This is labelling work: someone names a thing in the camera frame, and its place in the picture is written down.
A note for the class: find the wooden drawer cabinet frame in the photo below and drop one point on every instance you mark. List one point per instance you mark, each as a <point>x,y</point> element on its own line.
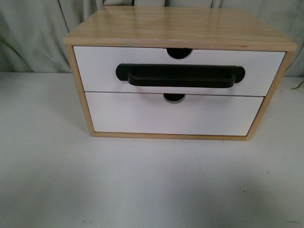
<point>179,31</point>

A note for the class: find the white drawer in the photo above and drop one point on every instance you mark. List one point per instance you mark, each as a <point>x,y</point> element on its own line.
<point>97,66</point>
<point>151,113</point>

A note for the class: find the green plant leaf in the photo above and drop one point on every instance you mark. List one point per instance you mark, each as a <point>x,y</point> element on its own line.
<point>297,87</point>

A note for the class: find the black drawer handle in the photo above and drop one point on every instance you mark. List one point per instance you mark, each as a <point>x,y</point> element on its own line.
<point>171,75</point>

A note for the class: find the grey curtain backdrop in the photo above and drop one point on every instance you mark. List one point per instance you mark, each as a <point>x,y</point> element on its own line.
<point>32,31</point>

